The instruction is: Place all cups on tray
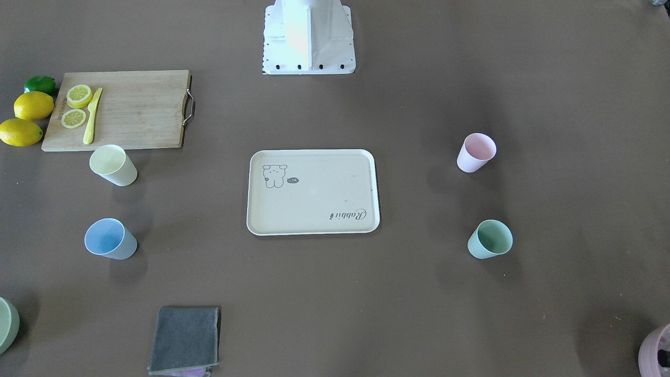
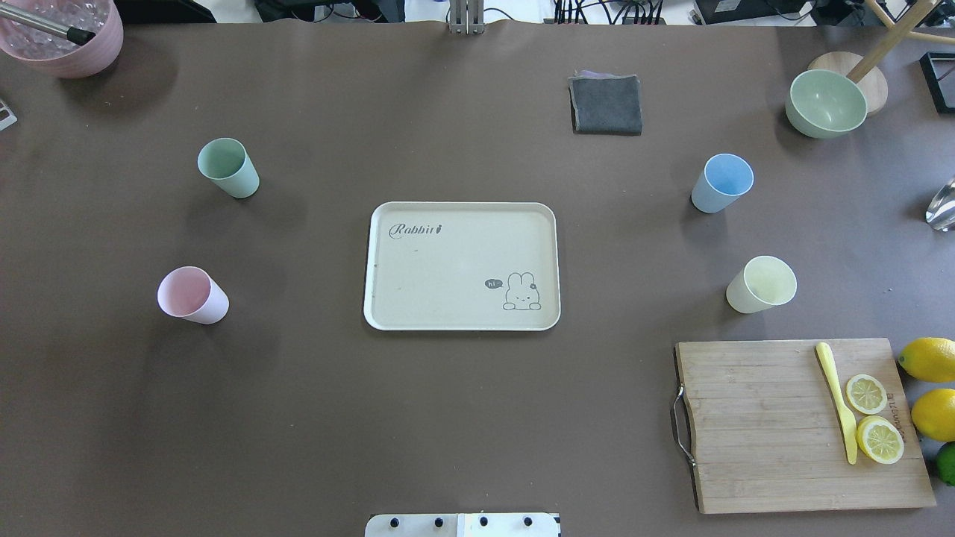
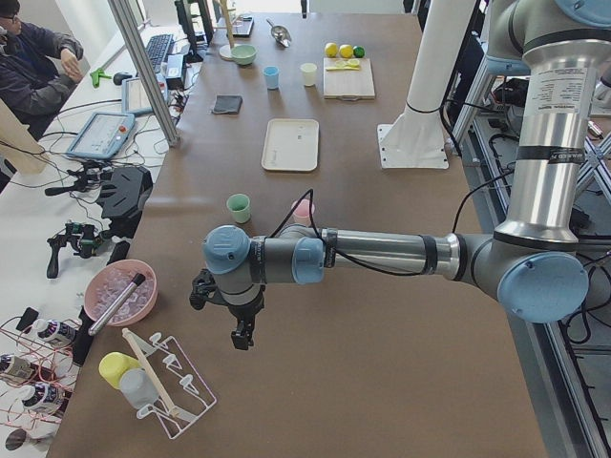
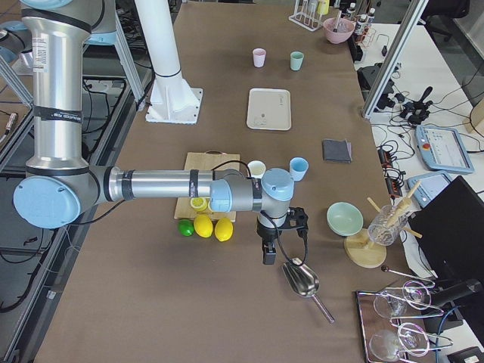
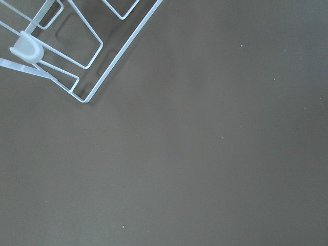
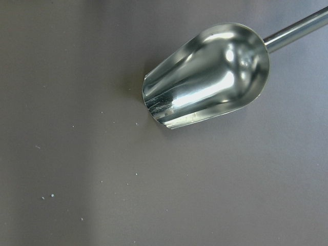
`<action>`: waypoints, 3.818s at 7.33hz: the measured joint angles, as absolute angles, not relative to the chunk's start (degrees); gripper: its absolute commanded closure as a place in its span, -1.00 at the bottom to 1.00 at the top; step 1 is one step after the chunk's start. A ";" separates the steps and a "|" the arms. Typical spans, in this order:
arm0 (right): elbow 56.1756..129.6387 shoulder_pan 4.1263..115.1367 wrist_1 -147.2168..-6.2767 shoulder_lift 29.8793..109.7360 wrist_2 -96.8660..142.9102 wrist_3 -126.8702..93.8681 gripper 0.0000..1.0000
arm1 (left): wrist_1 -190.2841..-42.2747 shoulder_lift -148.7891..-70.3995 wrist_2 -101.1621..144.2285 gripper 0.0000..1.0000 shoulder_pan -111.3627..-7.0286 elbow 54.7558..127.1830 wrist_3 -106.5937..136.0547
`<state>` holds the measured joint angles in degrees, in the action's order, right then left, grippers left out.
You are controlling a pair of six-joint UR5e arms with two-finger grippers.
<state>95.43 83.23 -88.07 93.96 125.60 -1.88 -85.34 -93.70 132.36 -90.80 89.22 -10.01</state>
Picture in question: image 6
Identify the steel metal scoop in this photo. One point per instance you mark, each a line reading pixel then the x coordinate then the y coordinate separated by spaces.
pixel 221 70

